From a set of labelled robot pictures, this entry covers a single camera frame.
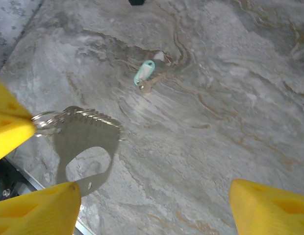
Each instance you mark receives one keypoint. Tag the small black block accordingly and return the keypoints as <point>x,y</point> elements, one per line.
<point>136,2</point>

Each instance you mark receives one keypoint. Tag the teal plastic key tag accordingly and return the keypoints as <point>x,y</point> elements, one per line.
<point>145,71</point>

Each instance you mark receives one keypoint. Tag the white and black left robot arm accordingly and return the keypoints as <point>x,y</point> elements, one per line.
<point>9,176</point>

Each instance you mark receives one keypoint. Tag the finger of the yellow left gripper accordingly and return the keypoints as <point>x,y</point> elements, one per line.
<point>12,137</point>
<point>7,98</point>

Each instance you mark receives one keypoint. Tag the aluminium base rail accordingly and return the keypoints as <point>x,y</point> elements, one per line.
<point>29,178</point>

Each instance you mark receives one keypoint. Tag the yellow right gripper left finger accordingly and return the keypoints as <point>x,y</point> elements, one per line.
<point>32,215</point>

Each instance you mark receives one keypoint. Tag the brass key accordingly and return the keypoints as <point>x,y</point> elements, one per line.
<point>148,86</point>

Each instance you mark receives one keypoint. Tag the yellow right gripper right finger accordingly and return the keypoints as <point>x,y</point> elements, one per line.
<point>269,215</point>

